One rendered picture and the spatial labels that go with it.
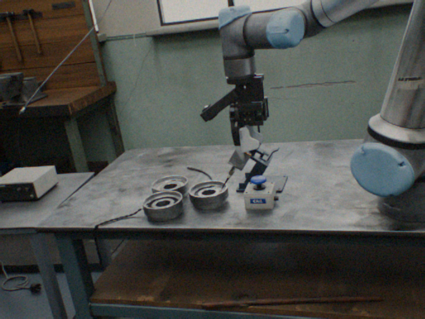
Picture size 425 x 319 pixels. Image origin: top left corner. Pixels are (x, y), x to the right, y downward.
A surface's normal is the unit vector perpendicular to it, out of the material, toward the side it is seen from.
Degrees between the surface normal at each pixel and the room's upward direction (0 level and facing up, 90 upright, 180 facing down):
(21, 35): 90
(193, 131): 90
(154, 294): 0
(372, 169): 97
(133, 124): 90
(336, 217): 0
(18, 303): 0
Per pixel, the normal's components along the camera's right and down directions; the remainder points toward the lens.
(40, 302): -0.14, -0.93
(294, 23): 0.76, 0.12
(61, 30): -0.26, 0.37
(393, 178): -0.65, 0.45
